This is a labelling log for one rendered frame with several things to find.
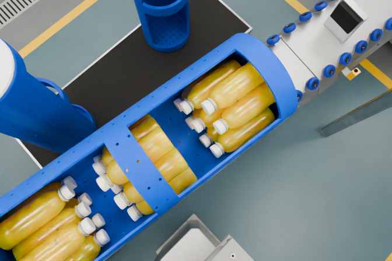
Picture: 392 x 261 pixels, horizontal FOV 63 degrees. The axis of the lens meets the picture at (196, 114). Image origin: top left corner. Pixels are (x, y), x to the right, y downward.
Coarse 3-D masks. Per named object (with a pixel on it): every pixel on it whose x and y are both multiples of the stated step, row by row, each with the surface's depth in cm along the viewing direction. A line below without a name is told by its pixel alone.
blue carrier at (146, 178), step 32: (192, 64) 88; (256, 64) 80; (160, 96) 81; (288, 96) 83; (64, 160) 78; (128, 160) 74; (192, 160) 100; (224, 160) 84; (32, 192) 74; (96, 192) 98; (160, 192) 76; (128, 224) 92; (0, 256) 84
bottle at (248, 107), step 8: (256, 88) 89; (264, 88) 88; (248, 96) 88; (256, 96) 87; (264, 96) 87; (272, 96) 88; (240, 104) 87; (248, 104) 87; (256, 104) 87; (264, 104) 88; (224, 112) 88; (232, 112) 86; (240, 112) 86; (248, 112) 86; (256, 112) 88; (224, 120) 87; (232, 120) 86; (240, 120) 86; (248, 120) 88; (232, 128) 88
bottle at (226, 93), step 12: (240, 72) 85; (252, 72) 84; (216, 84) 86; (228, 84) 84; (240, 84) 84; (252, 84) 85; (216, 96) 83; (228, 96) 83; (240, 96) 85; (216, 108) 84
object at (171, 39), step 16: (144, 0) 183; (160, 0) 192; (176, 0) 190; (144, 16) 165; (160, 16) 160; (176, 16) 204; (144, 32) 187; (160, 32) 201; (176, 32) 201; (160, 48) 194; (176, 48) 196
